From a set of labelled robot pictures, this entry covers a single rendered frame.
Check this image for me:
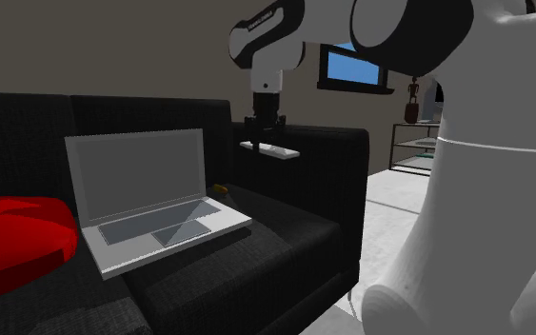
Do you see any dark red figurine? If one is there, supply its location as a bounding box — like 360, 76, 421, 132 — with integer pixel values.
404, 76, 421, 125

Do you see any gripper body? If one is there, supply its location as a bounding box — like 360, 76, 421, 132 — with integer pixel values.
251, 92, 282, 123

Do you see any black framed window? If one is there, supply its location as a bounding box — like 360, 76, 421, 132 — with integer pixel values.
316, 42, 395, 96

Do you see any white remote control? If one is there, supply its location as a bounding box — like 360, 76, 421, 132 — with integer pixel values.
239, 140, 301, 161

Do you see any red cushion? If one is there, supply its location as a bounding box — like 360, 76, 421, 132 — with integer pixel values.
0, 196, 79, 307

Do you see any metal glass shelf unit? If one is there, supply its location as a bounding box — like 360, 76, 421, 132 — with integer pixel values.
388, 121, 442, 177

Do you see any black sofa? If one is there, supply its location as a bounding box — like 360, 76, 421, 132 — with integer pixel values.
0, 91, 370, 335

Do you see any silver open laptop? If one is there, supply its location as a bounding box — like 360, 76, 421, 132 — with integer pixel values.
64, 128, 253, 281

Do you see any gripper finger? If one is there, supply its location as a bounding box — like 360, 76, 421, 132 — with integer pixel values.
269, 113, 288, 138
244, 115, 261, 150

